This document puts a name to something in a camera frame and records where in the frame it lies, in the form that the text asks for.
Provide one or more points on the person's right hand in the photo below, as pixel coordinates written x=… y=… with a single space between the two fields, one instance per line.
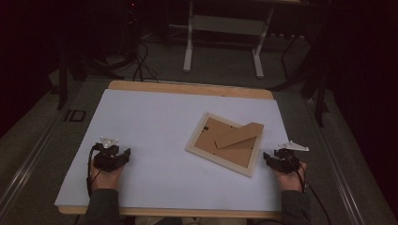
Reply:
x=289 y=181

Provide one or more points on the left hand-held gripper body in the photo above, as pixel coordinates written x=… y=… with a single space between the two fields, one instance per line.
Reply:
x=108 y=161

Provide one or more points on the person's left hand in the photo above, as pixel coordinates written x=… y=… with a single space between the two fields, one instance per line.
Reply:
x=106 y=179

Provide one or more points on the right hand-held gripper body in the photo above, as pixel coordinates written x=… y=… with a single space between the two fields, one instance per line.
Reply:
x=286 y=162

